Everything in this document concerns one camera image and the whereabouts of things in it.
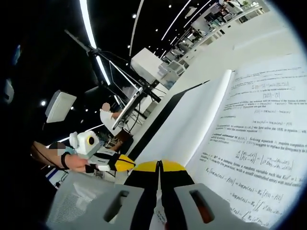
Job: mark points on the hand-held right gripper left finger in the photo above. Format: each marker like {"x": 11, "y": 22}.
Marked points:
{"x": 91, "y": 203}

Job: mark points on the white box cabinet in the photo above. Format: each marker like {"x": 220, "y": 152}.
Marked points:
{"x": 146, "y": 63}

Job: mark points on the folder with printed pages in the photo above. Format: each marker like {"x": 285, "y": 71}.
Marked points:
{"x": 251, "y": 134}

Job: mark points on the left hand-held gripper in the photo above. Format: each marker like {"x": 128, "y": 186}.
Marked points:
{"x": 84, "y": 143}

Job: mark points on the long ceiling light strip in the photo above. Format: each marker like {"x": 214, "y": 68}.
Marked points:
{"x": 90, "y": 26}

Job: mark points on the person's body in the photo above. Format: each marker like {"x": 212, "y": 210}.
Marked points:
{"x": 19, "y": 119}

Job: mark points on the black tripod stand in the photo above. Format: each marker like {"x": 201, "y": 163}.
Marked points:
{"x": 103, "y": 54}

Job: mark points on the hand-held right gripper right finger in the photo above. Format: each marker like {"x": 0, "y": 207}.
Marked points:
{"x": 182, "y": 203}

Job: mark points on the person's left forearm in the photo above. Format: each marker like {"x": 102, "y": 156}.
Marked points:
{"x": 44, "y": 155}

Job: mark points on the silver laptop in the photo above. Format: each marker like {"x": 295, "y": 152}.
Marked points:
{"x": 127, "y": 107}

